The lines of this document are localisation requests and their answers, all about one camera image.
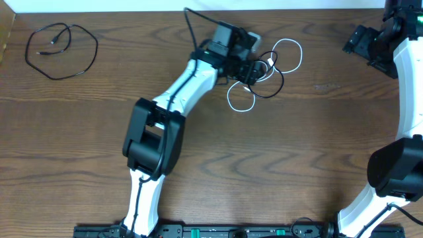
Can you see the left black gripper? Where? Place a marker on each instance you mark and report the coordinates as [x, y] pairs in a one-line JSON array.
[[252, 73]]

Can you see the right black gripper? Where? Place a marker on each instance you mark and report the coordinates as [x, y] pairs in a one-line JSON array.
[[360, 42]]

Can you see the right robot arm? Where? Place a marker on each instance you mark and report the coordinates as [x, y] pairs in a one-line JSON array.
[[394, 172]]

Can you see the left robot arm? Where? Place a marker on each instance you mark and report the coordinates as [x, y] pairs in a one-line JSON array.
[[154, 137]]

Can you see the brown cardboard panel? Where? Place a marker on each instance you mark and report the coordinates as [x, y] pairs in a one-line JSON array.
[[7, 18]]

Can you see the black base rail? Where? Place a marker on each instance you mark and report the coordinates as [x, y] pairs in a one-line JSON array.
[[184, 231]]

